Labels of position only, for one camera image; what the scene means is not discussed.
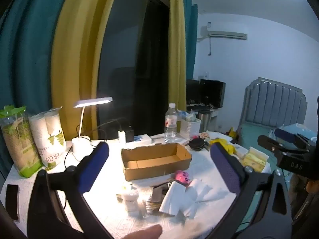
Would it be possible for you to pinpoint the brown cardboard box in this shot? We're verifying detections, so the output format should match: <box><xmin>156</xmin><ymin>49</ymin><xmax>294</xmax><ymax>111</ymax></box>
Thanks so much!
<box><xmin>121</xmin><ymin>143</ymin><xmax>192</xmax><ymax>181</ymax></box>

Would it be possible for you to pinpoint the yellow tissue pack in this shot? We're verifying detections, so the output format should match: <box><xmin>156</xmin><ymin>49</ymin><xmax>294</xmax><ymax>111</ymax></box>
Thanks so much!
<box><xmin>243</xmin><ymin>147</ymin><xmax>270</xmax><ymax>173</ymax></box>

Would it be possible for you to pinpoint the teal curtain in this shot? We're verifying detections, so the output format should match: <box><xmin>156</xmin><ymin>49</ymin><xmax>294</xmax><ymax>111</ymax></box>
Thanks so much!
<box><xmin>182</xmin><ymin>0</ymin><xmax>199</xmax><ymax>80</ymax></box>
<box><xmin>0</xmin><ymin>0</ymin><xmax>76</xmax><ymax>178</ymax></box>

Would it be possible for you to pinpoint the light blue pillow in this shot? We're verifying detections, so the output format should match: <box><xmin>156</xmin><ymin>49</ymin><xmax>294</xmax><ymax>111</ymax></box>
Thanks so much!
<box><xmin>282</xmin><ymin>123</ymin><xmax>319</xmax><ymax>140</ymax></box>

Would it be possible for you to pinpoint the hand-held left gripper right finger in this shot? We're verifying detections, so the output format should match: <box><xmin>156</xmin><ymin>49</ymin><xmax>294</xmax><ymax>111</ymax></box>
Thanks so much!
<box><xmin>207</xmin><ymin>142</ymin><xmax>293</xmax><ymax>239</ymax></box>

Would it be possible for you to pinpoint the person's left hand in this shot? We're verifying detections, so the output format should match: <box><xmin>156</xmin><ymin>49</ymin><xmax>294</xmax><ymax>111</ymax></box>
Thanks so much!
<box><xmin>124</xmin><ymin>224</ymin><xmax>163</xmax><ymax>239</ymax></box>

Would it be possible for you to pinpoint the small clear plastic bottle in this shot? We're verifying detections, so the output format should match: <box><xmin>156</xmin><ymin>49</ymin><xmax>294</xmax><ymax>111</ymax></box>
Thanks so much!
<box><xmin>122</xmin><ymin>186</ymin><xmax>140</xmax><ymax>213</ymax></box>

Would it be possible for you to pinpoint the black phone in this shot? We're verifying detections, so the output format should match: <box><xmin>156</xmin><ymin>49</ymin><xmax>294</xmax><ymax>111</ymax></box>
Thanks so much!
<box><xmin>5</xmin><ymin>184</ymin><xmax>21</xmax><ymax>222</ymax></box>

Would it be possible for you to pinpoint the black round object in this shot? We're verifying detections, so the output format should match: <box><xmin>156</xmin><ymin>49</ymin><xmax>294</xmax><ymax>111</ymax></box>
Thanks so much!
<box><xmin>189</xmin><ymin>138</ymin><xmax>205</xmax><ymax>152</ymax></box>

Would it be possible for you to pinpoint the black charger cable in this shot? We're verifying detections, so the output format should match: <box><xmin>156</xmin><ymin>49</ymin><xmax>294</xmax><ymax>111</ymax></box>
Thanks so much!
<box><xmin>92</xmin><ymin>118</ymin><xmax>132</xmax><ymax>140</ymax></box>

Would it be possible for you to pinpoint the steel thermos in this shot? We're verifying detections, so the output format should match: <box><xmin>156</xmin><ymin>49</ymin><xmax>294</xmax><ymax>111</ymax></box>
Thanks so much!
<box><xmin>198</xmin><ymin>111</ymin><xmax>213</xmax><ymax>134</ymax></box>

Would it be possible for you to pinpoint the white plastic basket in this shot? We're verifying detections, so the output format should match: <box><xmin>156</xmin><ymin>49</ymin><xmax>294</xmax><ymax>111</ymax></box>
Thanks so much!
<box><xmin>179</xmin><ymin>117</ymin><xmax>202</xmax><ymax>140</ymax></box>

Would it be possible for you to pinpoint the dark window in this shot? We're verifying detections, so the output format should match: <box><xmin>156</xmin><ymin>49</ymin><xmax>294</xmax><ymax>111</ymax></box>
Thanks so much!
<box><xmin>96</xmin><ymin>0</ymin><xmax>173</xmax><ymax>140</ymax></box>

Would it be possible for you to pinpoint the white paper cup pack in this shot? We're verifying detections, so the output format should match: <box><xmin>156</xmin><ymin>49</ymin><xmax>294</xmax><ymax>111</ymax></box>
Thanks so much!
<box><xmin>29</xmin><ymin>107</ymin><xmax>67</xmax><ymax>169</ymax></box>

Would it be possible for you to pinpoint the green paper cup pack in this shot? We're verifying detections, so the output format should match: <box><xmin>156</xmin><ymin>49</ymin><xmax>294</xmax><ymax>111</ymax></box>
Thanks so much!
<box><xmin>0</xmin><ymin>105</ymin><xmax>43</xmax><ymax>179</ymax></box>

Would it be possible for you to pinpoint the person's right hand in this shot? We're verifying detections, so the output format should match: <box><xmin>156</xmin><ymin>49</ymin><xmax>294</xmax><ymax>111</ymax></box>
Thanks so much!
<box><xmin>306</xmin><ymin>179</ymin><xmax>319</xmax><ymax>194</ymax></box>

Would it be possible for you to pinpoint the white textured tablecloth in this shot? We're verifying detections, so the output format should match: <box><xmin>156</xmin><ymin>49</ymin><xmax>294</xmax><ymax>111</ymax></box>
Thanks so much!
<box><xmin>0</xmin><ymin>131</ymin><xmax>273</xmax><ymax>239</ymax></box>

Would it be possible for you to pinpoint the pink plush toy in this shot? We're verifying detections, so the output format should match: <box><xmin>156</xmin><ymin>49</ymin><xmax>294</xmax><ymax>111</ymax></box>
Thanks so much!
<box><xmin>175</xmin><ymin>170</ymin><xmax>192</xmax><ymax>187</ymax></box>

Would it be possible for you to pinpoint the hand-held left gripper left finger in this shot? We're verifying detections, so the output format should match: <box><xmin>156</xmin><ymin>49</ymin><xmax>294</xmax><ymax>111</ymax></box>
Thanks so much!
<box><xmin>27</xmin><ymin>141</ymin><xmax>115</xmax><ymax>239</ymax></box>

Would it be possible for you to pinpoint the yellow curtain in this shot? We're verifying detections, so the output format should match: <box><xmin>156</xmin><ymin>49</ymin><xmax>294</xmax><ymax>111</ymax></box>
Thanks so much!
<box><xmin>165</xmin><ymin>0</ymin><xmax>187</xmax><ymax>133</ymax></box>
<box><xmin>51</xmin><ymin>0</ymin><xmax>122</xmax><ymax>140</ymax></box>

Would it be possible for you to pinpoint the grey padded headboard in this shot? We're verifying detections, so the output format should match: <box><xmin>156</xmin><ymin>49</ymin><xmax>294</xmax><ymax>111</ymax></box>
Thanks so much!
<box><xmin>239</xmin><ymin>77</ymin><xmax>308</xmax><ymax>130</ymax></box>

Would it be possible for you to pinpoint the yellow cloth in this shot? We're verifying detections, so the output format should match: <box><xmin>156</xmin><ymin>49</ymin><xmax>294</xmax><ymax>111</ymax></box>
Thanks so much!
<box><xmin>209</xmin><ymin>138</ymin><xmax>238</xmax><ymax>155</ymax></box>

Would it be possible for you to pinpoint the black lamp cable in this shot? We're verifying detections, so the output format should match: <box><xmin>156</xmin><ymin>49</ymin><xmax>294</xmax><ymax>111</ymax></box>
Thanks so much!
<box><xmin>62</xmin><ymin>139</ymin><xmax>76</xmax><ymax>210</ymax></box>

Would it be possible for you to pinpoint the small brown item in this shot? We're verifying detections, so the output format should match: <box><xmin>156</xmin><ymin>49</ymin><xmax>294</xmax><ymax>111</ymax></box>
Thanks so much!
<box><xmin>150</xmin><ymin>183</ymin><xmax>172</xmax><ymax>203</ymax></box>

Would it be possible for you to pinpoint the clear water bottle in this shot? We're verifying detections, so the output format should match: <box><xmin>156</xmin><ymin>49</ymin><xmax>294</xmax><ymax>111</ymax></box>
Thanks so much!
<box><xmin>164</xmin><ymin>103</ymin><xmax>178</xmax><ymax>143</ymax></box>

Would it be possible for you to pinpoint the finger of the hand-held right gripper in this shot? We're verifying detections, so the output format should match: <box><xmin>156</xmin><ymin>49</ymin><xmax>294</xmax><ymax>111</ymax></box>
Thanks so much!
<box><xmin>258</xmin><ymin>134</ymin><xmax>310</xmax><ymax>155</ymax></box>
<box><xmin>274</xmin><ymin>127</ymin><xmax>312</xmax><ymax>147</ymax></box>

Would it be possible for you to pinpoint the white air conditioner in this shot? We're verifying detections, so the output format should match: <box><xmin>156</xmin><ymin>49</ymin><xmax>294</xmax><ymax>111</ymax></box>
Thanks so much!
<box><xmin>197</xmin><ymin>23</ymin><xmax>248</xmax><ymax>43</ymax></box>

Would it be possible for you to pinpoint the black monitor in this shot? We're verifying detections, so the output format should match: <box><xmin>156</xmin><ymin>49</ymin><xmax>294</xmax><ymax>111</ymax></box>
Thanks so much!
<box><xmin>199</xmin><ymin>79</ymin><xmax>226</xmax><ymax>109</ymax></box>
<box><xmin>186</xmin><ymin>80</ymin><xmax>201</xmax><ymax>105</ymax></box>

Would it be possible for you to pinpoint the blue and white box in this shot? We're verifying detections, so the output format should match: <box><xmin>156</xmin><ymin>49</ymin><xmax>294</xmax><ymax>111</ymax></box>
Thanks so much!
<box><xmin>133</xmin><ymin>134</ymin><xmax>153</xmax><ymax>145</ymax></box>

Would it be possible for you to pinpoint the white desk lamp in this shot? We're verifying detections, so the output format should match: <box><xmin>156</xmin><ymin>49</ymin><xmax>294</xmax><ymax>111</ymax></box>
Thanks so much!
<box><xmin>72</xmin><ymin>97</ymin><xmax>113</xmax><ymax>160</ymax></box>

